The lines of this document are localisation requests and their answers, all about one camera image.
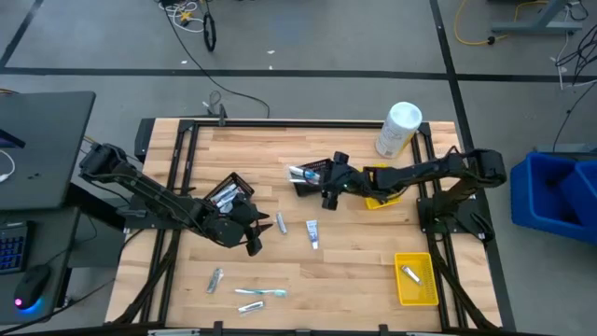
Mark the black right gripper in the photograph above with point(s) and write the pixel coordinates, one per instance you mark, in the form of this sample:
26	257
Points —
347	179

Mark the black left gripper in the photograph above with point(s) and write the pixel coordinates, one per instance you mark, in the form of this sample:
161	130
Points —
231	228

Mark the black plastic mesh basket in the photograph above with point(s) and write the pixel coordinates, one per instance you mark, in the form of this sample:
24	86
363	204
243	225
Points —
308	189
233	178

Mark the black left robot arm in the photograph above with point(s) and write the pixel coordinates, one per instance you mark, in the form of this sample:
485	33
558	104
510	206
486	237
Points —
140	186

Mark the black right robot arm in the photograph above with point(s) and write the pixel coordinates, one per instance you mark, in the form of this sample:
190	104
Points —
420	172

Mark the yellow plastic mesh basket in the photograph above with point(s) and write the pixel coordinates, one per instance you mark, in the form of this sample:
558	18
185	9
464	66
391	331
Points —
378	204
416	294

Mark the green wrapped toothbrush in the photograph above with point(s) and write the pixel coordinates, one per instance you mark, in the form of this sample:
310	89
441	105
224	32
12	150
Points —
259	292

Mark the white wipes canister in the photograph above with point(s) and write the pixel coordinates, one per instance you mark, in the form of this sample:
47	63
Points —
398	128

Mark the black lower desk surface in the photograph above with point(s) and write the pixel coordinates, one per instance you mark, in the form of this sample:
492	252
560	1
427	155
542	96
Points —
56	233

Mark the large blue plastic bin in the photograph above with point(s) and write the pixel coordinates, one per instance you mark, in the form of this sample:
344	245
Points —
536	205

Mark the black desk top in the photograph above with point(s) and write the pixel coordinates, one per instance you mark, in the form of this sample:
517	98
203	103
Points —
46	149

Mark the black computer mouse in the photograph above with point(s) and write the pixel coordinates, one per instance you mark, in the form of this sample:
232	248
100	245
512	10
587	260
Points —
32	284

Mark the black computer keyboard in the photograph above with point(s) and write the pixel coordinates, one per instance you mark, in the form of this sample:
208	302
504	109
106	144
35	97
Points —
14	247

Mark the small blue plastic bin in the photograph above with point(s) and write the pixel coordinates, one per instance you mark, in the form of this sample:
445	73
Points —
583	196

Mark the grey desk leg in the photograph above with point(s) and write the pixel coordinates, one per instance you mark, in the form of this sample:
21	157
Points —
536	27

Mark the dark screen edge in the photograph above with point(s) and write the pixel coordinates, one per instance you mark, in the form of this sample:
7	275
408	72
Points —
9	140

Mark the black aluminium table frame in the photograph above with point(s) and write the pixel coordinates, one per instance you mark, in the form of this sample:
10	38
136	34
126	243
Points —
303	124

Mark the black table corner bracket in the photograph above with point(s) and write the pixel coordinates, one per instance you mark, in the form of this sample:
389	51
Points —
144	137

